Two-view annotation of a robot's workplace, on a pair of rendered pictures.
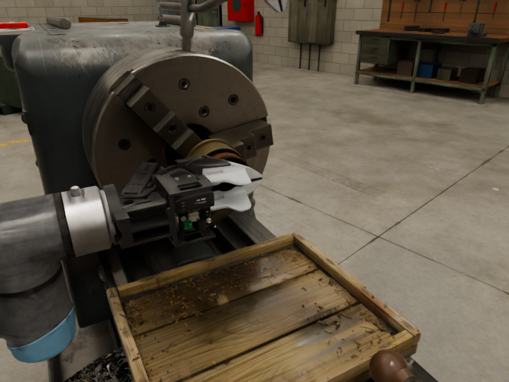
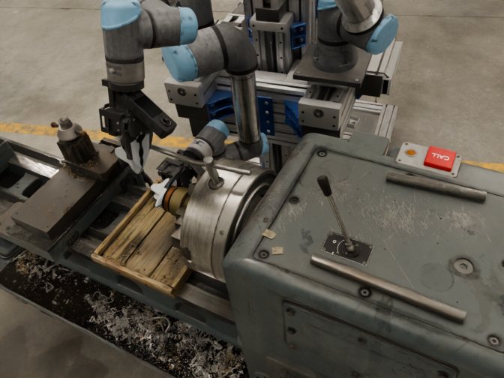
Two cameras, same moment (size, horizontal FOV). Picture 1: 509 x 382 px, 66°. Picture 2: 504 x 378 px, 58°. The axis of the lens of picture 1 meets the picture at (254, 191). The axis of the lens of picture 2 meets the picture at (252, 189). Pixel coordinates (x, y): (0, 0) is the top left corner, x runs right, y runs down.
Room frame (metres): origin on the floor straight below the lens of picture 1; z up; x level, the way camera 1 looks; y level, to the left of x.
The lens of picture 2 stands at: (1.39, -0.18, 2.01)
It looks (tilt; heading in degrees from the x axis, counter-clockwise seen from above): 47 degrees down; 152
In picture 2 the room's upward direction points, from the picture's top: 7 degrees counter-clockwise
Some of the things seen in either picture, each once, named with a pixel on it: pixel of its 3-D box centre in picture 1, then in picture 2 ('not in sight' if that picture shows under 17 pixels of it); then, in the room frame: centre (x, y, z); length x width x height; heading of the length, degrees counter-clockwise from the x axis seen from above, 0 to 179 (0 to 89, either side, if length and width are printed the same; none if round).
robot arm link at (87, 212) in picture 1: (89, 217); (197, 151); (0.40, 0.19, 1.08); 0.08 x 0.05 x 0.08; 28
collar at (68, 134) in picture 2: not in sight; (68, 129); (0.09, -0.10, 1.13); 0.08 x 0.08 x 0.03
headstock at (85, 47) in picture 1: (123, 108); (382, 271); (1.02, 0.34, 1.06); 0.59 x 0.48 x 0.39; 29
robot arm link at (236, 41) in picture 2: not in sight; (245, 97); (0.39, 0.38, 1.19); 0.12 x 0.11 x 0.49; 170
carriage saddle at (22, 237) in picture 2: not in sight; (69, 192); (0.08, -0.19, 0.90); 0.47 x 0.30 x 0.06; 119
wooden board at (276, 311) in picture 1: (252, 319); (165, 232); (0.45, 0.00, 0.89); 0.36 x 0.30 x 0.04; 119
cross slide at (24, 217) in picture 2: not in sight; (76, 183); (0.12, -0.16, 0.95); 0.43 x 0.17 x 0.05; 119
